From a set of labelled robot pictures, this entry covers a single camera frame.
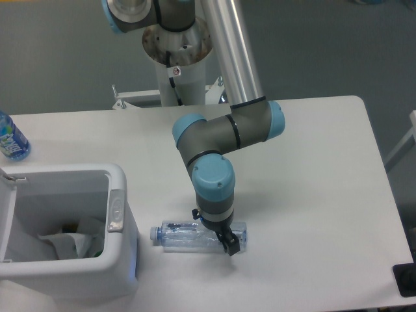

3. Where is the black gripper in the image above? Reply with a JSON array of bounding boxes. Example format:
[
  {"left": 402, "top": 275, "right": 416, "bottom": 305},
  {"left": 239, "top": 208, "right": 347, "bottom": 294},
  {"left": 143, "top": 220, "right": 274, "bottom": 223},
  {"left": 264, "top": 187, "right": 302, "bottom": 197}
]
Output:
[{"left": 192, "top": 209, "right": 241, "bottom": 256}]

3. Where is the clear plastic bottle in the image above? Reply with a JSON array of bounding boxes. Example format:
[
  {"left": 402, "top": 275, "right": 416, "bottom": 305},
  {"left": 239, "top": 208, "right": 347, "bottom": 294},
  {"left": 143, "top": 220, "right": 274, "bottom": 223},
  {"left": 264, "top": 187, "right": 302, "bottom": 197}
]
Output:
[{"left": 149, "top": 218, "right": 248, "bottom": 254}]

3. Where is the white plastic packaging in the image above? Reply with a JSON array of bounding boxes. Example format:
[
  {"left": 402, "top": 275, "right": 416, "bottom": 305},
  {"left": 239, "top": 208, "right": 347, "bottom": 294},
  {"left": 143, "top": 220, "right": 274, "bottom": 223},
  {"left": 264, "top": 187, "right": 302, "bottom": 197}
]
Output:
[{"left": 38, "top": 233, "right": 93, "bottom": 260}]

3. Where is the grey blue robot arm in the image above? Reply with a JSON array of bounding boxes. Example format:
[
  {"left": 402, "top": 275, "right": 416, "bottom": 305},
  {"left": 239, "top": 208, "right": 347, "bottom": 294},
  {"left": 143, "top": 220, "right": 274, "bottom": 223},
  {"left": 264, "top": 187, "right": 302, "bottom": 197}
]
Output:
[{"left": 101, "top": 1, "right": 285, "bottom": 255}]

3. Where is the white crumpled paper trash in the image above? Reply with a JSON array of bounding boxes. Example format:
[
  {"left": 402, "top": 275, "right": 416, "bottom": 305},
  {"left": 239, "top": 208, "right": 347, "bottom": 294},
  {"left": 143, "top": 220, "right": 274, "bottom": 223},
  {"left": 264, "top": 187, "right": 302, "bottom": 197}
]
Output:
[{"left": 77, "top": 217, "right": 105, "bottom": 258}]

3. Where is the white plastic trash can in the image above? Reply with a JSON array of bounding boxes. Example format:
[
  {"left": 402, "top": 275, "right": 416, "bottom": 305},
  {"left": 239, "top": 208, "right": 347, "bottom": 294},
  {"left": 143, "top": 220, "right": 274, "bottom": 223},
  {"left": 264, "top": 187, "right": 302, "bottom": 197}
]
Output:
[{"left": 1, "top": 164, "right": 140, "bottom": 298}]

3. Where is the blue labelled water bottle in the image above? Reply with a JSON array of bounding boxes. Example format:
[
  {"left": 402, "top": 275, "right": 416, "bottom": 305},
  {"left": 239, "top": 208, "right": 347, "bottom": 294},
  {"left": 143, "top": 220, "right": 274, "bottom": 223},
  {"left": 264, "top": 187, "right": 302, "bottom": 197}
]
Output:
[{"left": 1, "top": 111, "right": 31, "bottom": 161}]

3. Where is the white metal table frame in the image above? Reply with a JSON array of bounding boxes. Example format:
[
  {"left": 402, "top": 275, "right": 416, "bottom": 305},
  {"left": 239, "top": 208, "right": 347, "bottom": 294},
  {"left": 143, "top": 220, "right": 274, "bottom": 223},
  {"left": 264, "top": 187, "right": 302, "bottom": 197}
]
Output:
[{"left": 112, "top": 76, "right": 229, "bottom": 109}]

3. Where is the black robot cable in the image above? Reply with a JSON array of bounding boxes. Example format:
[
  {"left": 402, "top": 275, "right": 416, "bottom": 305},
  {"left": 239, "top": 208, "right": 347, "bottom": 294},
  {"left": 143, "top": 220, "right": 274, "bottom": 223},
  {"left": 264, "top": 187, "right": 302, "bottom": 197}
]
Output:
[{"left": 165, "top": 51, "right": 185, "bottom": 107}]

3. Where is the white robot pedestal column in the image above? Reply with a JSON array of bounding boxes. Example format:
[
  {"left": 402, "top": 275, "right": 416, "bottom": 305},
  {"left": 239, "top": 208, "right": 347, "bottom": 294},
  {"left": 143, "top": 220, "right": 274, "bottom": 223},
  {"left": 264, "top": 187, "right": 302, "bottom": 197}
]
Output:
[{"left": 142, "top": 17, "right": 213, "bottom": 107}]

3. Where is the black table clamp mount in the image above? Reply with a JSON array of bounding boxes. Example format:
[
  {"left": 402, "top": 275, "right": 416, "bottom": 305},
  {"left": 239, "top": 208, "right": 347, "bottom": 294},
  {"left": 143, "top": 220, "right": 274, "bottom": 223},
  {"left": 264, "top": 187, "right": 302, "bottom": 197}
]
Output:
[{"left": 393, "top": 263, "right": 415, "bottom": 298}]

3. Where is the white frame at right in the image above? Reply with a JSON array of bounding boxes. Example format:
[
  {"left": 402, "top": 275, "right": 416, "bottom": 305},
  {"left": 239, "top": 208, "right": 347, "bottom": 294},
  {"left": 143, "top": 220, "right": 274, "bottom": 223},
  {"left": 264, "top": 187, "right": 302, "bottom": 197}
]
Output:
[{"left": 384, "top": 110, "right": 415, "bottom": 172}]

